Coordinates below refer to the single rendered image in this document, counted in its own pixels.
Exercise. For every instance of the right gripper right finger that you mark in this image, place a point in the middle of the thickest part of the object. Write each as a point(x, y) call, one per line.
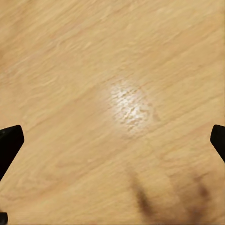
point(217, 139)

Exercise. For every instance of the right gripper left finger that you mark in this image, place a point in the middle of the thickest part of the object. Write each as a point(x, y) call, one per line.
point(11, 140)

